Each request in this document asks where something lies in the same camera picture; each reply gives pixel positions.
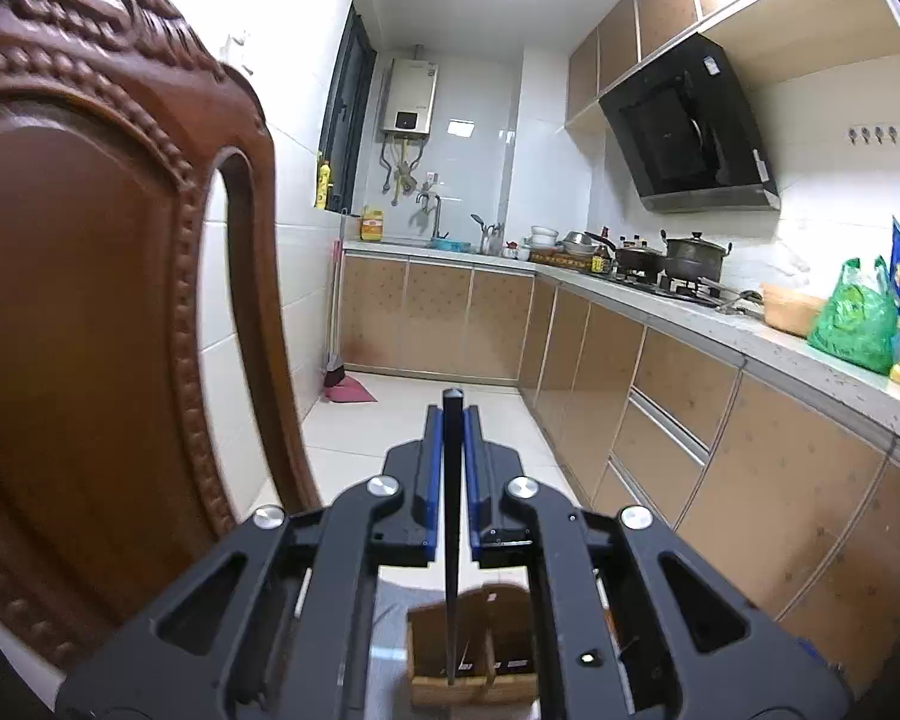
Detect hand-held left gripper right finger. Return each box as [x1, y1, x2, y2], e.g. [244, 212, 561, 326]
[461, 403, 852, 720]

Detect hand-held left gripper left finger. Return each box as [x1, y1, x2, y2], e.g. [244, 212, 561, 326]
[56, 403, 447, 720]

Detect black chopstick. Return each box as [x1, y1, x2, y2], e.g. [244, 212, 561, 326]
[442, 388, 464, 687]

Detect wooden utensil holder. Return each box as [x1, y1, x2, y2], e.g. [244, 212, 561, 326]
[406, 583, 541, 706]

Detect pink dustpan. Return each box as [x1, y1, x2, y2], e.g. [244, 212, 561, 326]
[324, 377, 378, 404]

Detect red dustpan with broom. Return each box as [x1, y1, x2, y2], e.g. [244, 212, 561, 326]
[322, 208, 348, 389]

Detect metal faucet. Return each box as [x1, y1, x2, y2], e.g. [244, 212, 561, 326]
[416, 193, 443, 241]

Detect beige lower kitchen cabinets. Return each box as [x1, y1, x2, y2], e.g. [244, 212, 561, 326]
[341, 240, 900, 698]

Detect beige kitchen cabinets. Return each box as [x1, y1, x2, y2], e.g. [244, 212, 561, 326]
[341, 240, 900, 698]
[566, 0, 900, 132]

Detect black wok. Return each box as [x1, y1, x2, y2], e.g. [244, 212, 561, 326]
[585, 231, 665, 275]

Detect gas stove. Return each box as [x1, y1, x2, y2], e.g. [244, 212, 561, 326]
[615, 274, 728, 308]

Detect water heater pipes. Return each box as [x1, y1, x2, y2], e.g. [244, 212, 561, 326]
[379, 139, 425, 205]

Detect dark lidded cooking pot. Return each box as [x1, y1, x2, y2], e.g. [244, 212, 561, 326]
[661, 232, 732, 282]

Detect metal ladle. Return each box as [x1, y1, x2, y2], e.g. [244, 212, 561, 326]
[712, 289, 764, 314]

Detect dark framed window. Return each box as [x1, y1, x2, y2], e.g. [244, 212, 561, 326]
[321, 6, 377, 212]

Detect carved wooden chair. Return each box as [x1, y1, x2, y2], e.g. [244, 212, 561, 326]
[0, 0, 323, 672]

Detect white water heater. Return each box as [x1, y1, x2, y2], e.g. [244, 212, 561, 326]
[380, 58, 440, 140]

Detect green plastic bag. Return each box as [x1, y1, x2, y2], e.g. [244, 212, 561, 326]
[808, 259, 899, 374]

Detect black range hood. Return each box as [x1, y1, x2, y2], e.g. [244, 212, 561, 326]
[598, 34, 781, 212]

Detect beige upper kitchen cabinets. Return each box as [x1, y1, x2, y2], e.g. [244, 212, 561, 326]
[566, 0, 900, 132]

